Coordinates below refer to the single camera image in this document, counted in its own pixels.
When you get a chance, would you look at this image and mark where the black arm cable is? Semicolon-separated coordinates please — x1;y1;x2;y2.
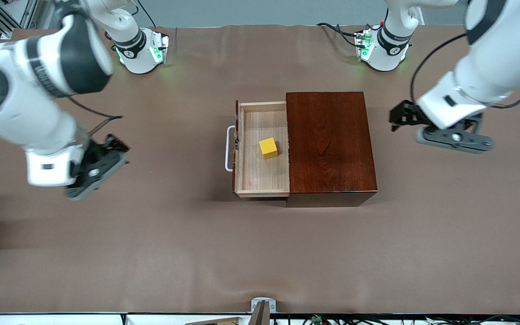
410;32;520;109
68;97;123;136

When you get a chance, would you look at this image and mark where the brown slanted stand post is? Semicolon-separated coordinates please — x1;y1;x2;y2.
247;302;271;325

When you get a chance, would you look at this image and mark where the dark red-brown wooden cabinet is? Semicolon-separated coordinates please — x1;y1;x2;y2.
286;91;378;208

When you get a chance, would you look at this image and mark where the yellow floor tape strip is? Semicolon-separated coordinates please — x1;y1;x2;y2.
480;0;497;24

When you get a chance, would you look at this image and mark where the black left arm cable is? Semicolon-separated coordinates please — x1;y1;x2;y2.
410;32;520;109

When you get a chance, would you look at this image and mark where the grey metal table bracket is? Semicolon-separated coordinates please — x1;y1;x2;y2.
251;297;277;314

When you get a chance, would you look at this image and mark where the aluminium frame post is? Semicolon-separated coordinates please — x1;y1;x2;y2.
16;0;55;30

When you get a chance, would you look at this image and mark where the tan cardboard piece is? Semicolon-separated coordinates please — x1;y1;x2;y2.
186;317;239;325

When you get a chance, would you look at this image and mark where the yellow cube block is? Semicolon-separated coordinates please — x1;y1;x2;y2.
259;138;279;159

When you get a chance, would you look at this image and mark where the large smooth table mat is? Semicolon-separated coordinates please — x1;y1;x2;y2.
0;23;520;315

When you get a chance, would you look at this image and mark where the black base cable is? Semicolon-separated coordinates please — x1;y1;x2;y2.
316;22;365;48
139;0;160;28

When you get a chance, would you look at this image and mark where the light wood drawer white handle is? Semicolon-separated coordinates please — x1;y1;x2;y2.
225;100;290;198

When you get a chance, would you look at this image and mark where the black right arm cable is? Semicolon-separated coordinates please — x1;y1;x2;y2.
68;97;123;136

